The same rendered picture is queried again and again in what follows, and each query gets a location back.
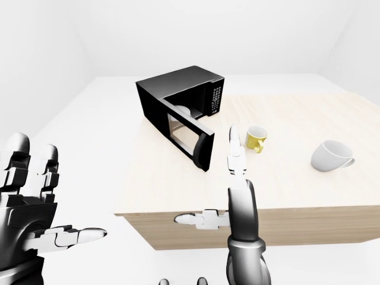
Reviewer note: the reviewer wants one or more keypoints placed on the pale wooden table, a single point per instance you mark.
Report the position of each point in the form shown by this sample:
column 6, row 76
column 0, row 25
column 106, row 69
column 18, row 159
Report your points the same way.
column 297, row 190

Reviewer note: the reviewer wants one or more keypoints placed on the black microwave oven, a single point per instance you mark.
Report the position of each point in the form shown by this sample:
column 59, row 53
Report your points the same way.
column 178, row 80

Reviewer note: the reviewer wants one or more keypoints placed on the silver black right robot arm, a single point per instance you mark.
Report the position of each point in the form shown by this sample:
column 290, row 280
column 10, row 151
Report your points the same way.
column 246, row 261

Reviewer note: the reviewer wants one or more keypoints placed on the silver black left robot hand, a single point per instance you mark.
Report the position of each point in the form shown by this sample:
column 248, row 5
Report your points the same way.
column 20, row 213

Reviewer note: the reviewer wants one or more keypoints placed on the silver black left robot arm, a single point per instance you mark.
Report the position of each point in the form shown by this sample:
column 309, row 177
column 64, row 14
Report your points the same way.
column 20, row 273

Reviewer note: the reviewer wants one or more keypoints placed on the white microwave turntable plate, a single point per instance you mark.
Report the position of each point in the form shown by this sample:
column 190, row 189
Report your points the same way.
column 184, row 109

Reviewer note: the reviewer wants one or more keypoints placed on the white mug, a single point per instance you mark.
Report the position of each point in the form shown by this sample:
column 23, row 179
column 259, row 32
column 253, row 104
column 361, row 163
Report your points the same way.
column 328, row 158

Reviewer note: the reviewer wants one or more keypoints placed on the black microwave door with window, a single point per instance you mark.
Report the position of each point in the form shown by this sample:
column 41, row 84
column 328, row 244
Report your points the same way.
column 205, row 157

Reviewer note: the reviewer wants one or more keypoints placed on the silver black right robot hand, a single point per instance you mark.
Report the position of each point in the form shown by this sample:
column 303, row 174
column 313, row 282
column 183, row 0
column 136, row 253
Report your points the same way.
column 242, row 210

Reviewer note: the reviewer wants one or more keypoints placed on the yellow mug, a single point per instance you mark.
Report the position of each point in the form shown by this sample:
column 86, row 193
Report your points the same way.
column 254, row 139

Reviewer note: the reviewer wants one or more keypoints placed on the small dark rounded shape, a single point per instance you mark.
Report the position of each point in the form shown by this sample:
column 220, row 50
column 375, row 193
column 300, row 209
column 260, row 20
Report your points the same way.
column 202, row 281
column 164, row 282

